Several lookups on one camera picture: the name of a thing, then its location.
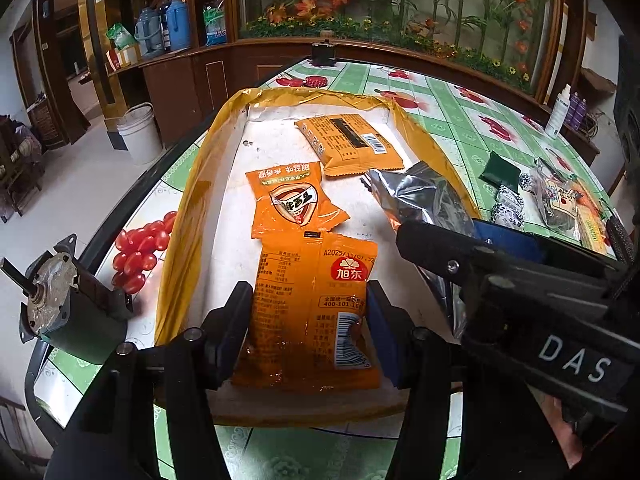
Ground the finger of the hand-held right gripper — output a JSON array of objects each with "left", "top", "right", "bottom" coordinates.
[
  {"left": 397, "top": 220, "right": 502, "bottom": 302},
  {"left": 472, "top": 219, "right": 617, "bottom": 282}
]

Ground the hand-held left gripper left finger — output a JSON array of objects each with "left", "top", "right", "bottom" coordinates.
[{"left": 47, "top": 281, "right": 255, "bottom": 480}]

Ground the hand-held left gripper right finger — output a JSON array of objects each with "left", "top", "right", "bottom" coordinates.
[{"left": 367, "top": 280, "right": 581, "bottom": 480}]

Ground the silver foil snack packet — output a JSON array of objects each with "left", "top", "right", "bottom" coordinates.
[{"left": 365, "top": 161, "right": 476, "bottom": 341}]

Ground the orange snack packet red logo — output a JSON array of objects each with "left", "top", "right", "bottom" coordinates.
[{"left": 231, "top": 232, "right": 383, "bottom": 392}]

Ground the yellow cardboard box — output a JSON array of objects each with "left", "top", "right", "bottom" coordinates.
[{"left": 154, "top": 87, "right": 483, "bottom": 428}]

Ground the small black-white patterned packet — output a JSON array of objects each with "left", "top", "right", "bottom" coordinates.
[{"left": 496, "top": 185, "right": 526, "bottom": 207}]

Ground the clear packet dark snack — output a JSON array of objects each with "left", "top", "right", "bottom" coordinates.
[{"left": 530, "top": 160, "right": 583, "bottom": 241}]

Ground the dark green packet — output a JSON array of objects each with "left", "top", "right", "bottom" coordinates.
[{"left": 477, "top": 151, "right": 523, "bottom": 183}]

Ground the orange snack packet bowl print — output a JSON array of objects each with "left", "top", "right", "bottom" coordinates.
[{"left": 245, "top": 162, "right": 351, "bottom": 241}]

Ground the white spray bottle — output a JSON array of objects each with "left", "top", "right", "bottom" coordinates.
[{"left": 544, "top": 87, "right": 572, "bottom": 138}]

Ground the flat orange snack packet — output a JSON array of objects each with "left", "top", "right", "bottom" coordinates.
[{"left": 295, "top": 114, "right": 406, "bottom": 177}]

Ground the purple bottle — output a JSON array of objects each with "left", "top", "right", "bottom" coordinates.
[{"left": 565, "top": 92, "right": 588, "bottom": 131}]

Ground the grey geared motor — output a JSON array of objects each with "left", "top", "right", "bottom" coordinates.
[{"left": 0, "top": 234, "right": 135, "bottom": 366}]

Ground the white plastic bucket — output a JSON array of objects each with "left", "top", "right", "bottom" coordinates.
[{"left": 116, "top": 104, "right": 163, "bottom": 165}]

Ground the wooden cabinet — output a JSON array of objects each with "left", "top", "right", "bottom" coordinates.
[{"left": 102, "top": 40, "right": 601, "bottom": 161}]

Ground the artificial flower glass display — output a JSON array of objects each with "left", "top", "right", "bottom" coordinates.
[{"left": 235, "top": 0, "right": 561, "bottom": 96}]

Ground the wooden chair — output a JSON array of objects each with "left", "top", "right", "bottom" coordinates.
[{"left": 0, "top": 115, "right": 46, "bottom": 222}]

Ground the wicker basket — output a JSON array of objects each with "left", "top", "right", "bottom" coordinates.
[{"left": 27, "top": 100, "right": 66, "bottom": 148}]

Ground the red white carton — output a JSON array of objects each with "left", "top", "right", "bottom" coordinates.
[{"left": 106, "top": 45, "right": 143, "bottom": 71}]

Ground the plastic water bottle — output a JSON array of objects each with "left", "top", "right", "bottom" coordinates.
[{"left": 202, "top": 2, "right": 228, "bottom": 46}]

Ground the grey blue thermos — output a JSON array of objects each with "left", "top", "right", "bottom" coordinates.
[{"left": 136, "top": 7, "right": 167, "bottom": 58}]

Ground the green bag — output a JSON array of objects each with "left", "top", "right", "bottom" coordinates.
[{"left": 106, "top": 22, "right": 137, "bottom": 53}]

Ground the golden pillar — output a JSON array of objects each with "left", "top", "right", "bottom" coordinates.
[{"left": 77, "top": 0, "right": 118, "bottom": 106}]

